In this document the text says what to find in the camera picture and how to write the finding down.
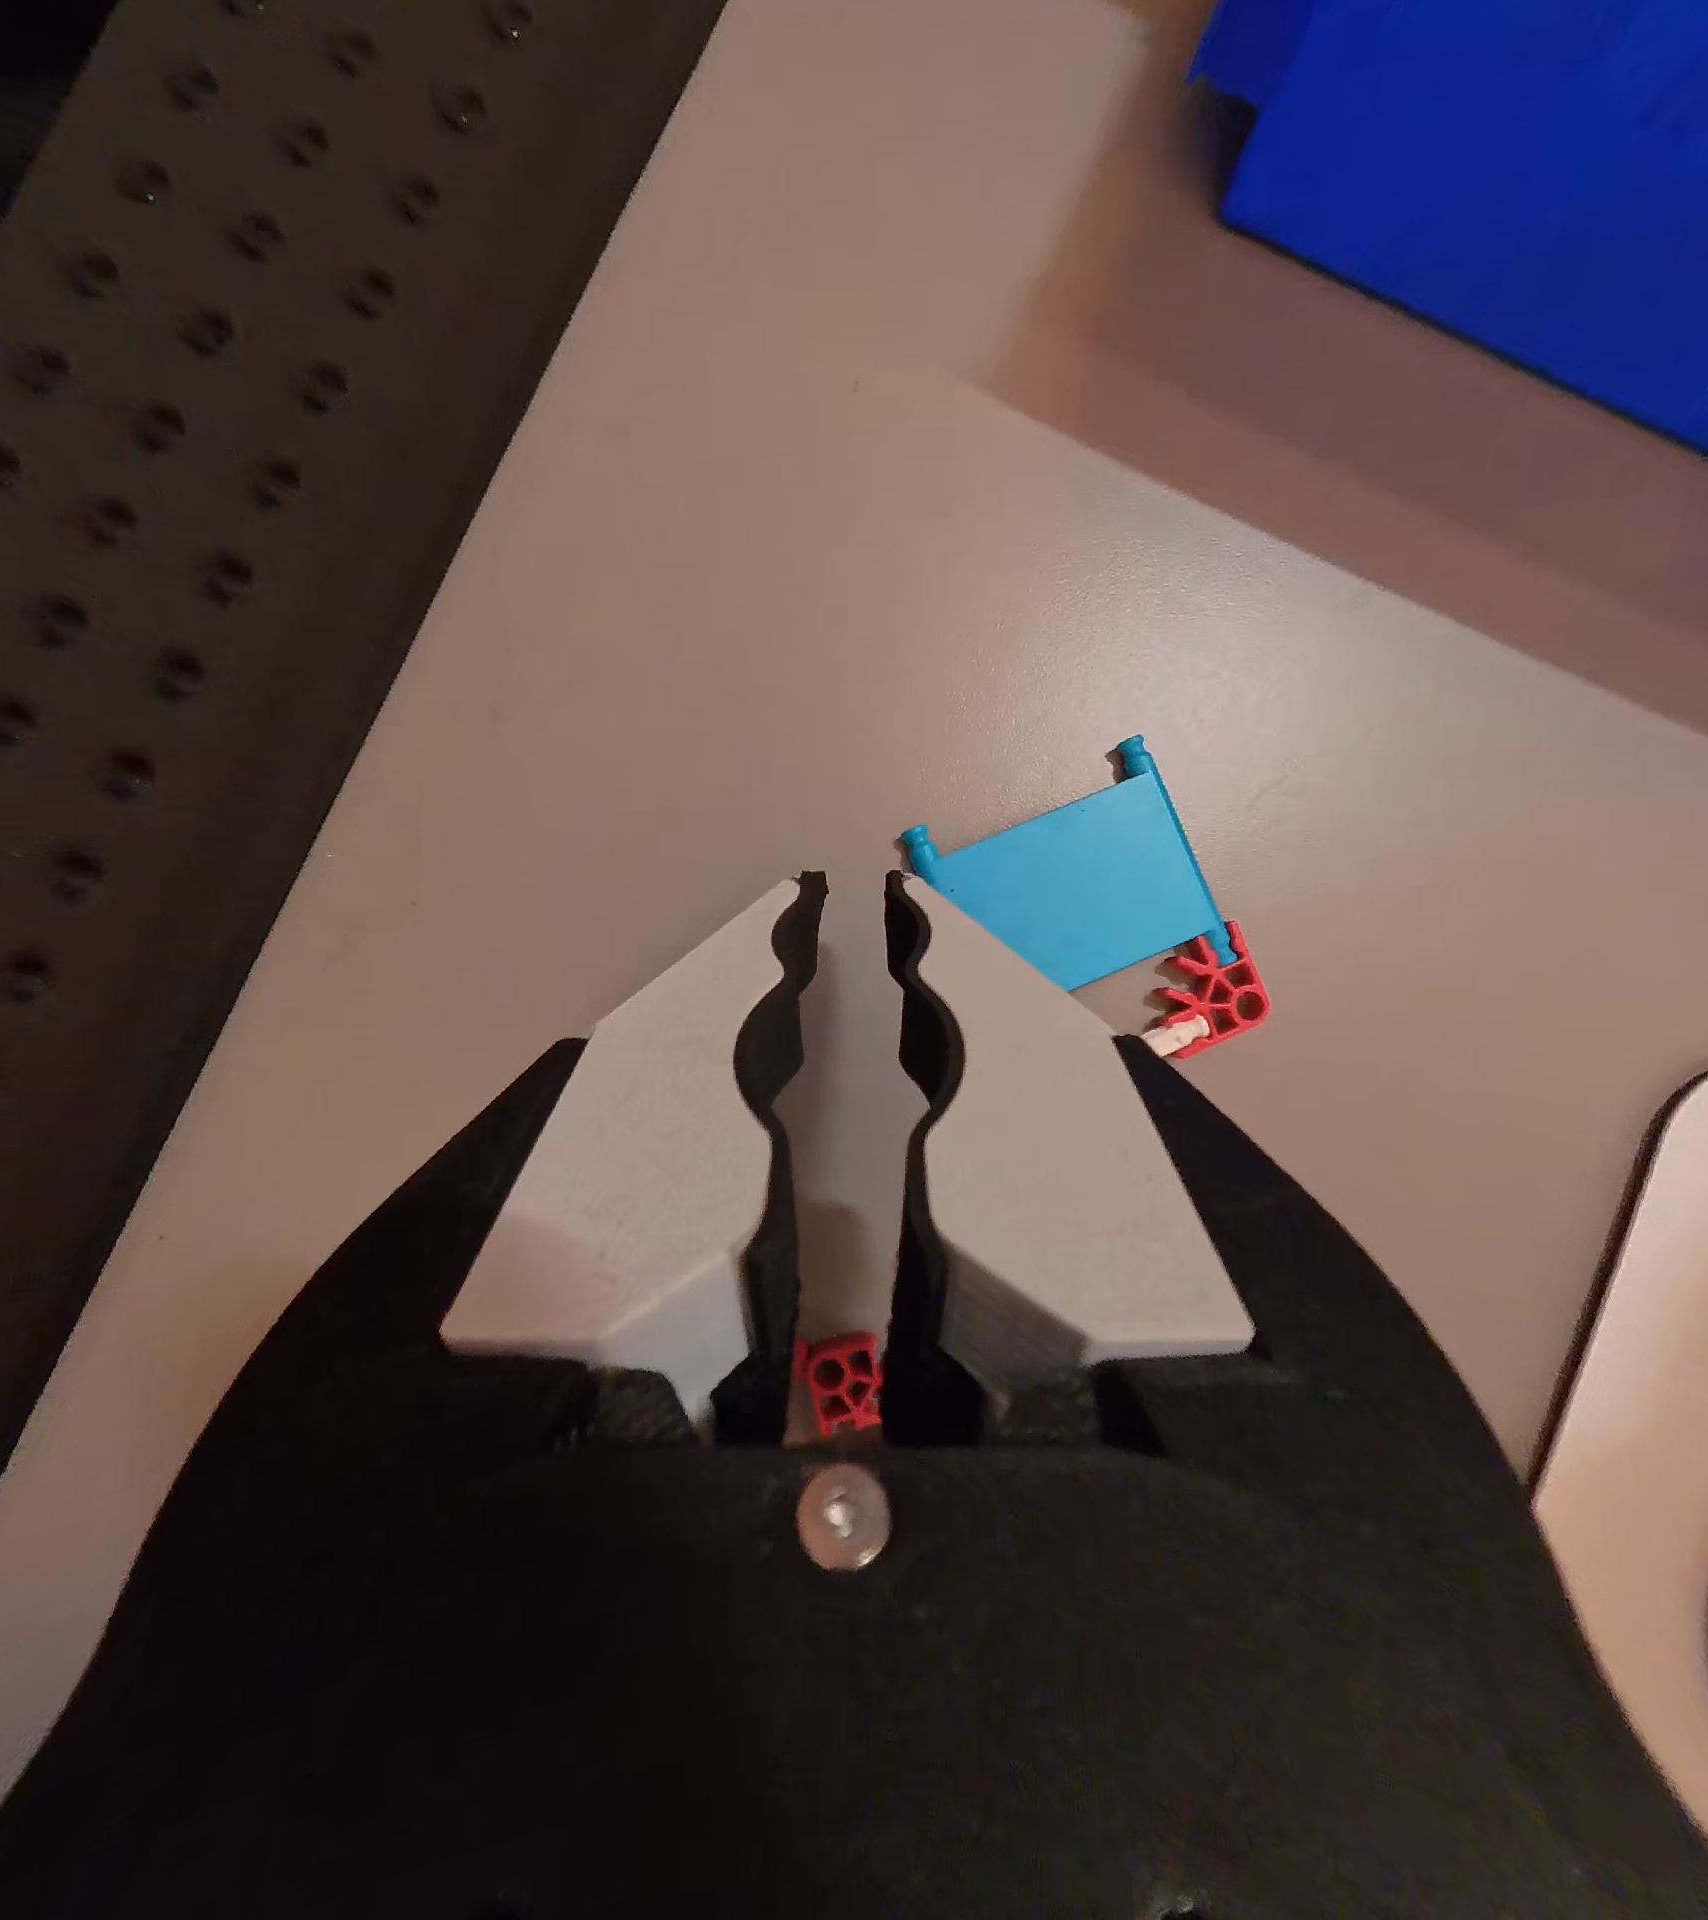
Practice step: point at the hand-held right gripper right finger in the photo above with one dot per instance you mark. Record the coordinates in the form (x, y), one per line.
(1078, 1198)

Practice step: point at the blue plastic bin with label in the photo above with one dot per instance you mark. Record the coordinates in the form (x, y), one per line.
(1512, 179)

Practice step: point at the white short rod with connectors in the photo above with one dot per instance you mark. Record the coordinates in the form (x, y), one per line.
(1177, 1034)

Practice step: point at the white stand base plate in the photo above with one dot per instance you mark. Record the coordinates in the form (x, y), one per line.
(1695, 1349)

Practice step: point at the red toy connector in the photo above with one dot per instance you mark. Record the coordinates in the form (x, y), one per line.
(1222, 996)
(840, 1383)

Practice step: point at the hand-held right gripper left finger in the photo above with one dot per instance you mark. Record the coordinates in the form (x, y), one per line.
(613, 1198)

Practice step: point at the black perforated board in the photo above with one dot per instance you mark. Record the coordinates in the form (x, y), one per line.
(195, 605)

